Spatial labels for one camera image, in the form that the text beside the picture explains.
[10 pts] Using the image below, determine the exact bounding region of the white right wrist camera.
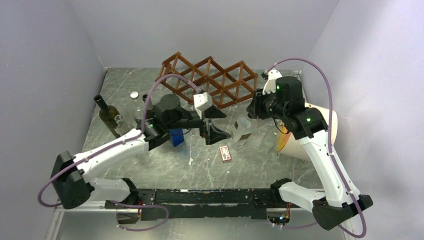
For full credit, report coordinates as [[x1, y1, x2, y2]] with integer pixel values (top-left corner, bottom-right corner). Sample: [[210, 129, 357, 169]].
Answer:
[[261, 68, 282, 95]]

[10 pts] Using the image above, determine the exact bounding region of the dark green wine bottle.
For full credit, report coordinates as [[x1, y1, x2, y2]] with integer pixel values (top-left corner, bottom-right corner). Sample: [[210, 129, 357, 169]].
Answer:
[[93, 94, 121, 138]]

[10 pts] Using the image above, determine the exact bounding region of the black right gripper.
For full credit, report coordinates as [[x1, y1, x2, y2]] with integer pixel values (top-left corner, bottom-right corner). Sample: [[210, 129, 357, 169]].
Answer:
[[246, 85, 288, 121]]

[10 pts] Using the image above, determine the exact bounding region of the red white small box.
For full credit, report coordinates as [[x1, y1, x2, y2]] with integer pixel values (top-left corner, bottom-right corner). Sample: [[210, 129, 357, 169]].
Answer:
[[218, 145, 232, 163]]

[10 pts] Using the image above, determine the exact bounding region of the brown wooden wine rack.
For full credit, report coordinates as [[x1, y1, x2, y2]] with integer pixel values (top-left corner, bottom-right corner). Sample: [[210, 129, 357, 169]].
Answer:
[[158, 51, 259, 109]]

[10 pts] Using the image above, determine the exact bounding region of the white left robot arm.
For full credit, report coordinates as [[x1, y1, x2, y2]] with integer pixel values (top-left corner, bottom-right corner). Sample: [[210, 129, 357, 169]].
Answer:
[[51, 92, 231, 210]]

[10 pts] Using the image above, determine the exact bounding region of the green bottle silver neck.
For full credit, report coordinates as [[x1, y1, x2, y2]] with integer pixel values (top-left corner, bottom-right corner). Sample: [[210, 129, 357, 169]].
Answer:
[[142, 94, 154, 118]]

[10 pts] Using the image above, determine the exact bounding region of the blue square glass bottle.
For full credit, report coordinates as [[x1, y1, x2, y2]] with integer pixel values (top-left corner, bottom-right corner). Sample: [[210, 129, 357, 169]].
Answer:
[[169, 128, 185, 147]]

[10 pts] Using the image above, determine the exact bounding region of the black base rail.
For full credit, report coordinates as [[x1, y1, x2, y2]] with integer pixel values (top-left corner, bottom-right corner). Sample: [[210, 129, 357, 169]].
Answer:
[[124, 188, 289, 221]]

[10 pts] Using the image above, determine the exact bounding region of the clear whisky bottle black label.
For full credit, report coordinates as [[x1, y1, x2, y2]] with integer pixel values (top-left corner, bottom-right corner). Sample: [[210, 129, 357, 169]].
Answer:
[[230, 117, 252, 147]]

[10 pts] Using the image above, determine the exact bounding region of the clear bottle white cap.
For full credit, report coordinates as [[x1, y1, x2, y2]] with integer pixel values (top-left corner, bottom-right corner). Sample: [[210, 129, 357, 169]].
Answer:
[[130, 91, 143, 125]]

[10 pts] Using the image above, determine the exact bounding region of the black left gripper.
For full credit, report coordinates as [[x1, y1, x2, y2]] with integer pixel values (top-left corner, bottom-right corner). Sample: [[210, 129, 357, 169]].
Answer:
[[167, 104, 232, 145]]

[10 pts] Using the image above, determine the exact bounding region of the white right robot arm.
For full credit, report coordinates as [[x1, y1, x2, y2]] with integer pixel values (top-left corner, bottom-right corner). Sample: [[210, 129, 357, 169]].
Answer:
[[246, 76, 373, 230]]

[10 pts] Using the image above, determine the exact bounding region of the white cone lampshade orange inside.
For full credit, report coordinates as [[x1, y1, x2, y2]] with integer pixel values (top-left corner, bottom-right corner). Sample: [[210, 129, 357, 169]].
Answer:
[[276, 102, 338, 162]]

